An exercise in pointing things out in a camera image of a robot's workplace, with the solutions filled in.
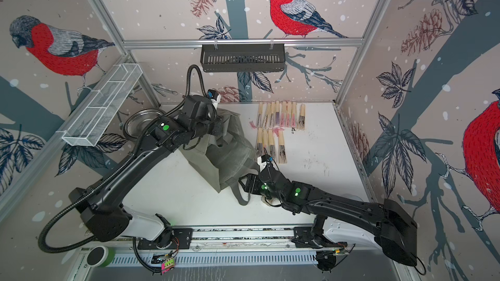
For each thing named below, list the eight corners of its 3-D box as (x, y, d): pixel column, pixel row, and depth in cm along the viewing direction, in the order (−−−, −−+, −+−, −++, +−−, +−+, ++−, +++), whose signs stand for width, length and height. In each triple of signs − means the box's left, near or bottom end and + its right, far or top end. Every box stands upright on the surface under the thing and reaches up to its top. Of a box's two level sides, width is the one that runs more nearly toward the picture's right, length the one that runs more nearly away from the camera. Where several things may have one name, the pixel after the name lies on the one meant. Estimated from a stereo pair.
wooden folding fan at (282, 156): (279, 163, 97) (279, 161, 95) (276, 132, 110) (276, 130, 108) (287, 163, 97) (287, 161, 95) (283, 132, 110) (284, 130, 108)
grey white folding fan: (298, 130, 111) (299, 128, 109) (299, 105, 124) (299, 103, 122) (304, 130, 110) (305, 128, 109) (304, 106, 123) (305, 103, 122)
